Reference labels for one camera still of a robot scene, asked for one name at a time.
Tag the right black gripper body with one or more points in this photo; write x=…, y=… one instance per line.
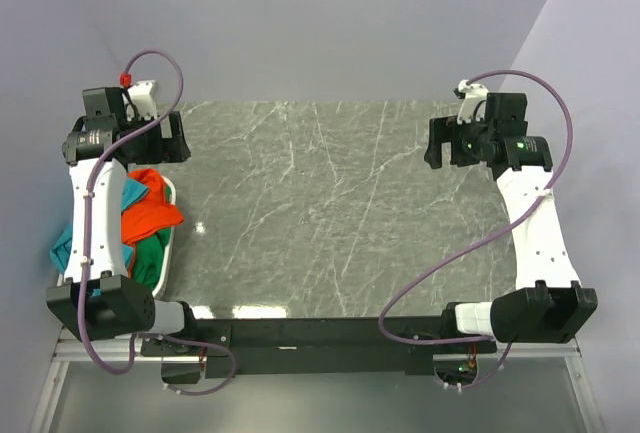
x=467, y=141

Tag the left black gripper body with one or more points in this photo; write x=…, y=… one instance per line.
x=150, y=147

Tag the teal t shirt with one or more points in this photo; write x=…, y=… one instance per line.
x=60, y=252

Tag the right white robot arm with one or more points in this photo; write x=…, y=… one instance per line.
x=549, y=304

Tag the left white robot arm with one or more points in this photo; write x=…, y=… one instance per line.
x=97, y=299

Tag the orange t shirt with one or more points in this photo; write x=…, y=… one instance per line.
x=150, y=214

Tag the green t shirt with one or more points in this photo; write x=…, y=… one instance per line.
x=148, y=256

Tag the white laundry basket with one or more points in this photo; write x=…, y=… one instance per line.
x=159, y=289

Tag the black base beam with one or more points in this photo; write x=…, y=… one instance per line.
x=327, y=345

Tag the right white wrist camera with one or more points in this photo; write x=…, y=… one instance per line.
x=473, y=96

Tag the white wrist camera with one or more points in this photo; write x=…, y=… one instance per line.
x=473, y=96
x=138, y=98

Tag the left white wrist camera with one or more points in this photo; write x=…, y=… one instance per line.
x=138, y=98

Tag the aluminium rail frame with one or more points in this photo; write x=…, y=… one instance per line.
x=540, y=388

